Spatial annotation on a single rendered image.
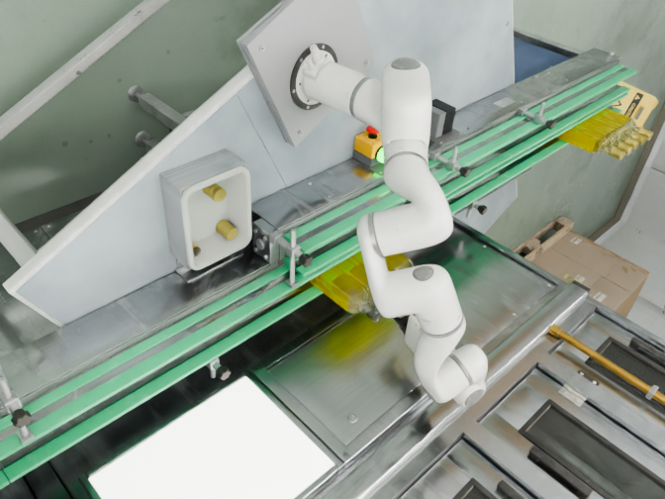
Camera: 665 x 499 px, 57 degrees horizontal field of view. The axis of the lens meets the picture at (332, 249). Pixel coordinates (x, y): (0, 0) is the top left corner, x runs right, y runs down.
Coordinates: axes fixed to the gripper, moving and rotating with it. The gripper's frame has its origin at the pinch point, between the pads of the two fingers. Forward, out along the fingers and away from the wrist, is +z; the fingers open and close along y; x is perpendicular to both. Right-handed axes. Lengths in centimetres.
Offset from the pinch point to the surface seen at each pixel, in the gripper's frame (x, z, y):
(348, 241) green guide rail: 2.3, 22.3, 6.1
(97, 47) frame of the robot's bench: 45, 88, 39
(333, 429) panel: 26.0, -14.9, -12.6
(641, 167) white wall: -530, 253, -241
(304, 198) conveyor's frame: 10.4, 32.5, 15.3
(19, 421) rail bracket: 83, -6, 16
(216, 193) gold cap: 35, 27, 28
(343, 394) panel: 19.3, -7.6, -12.7
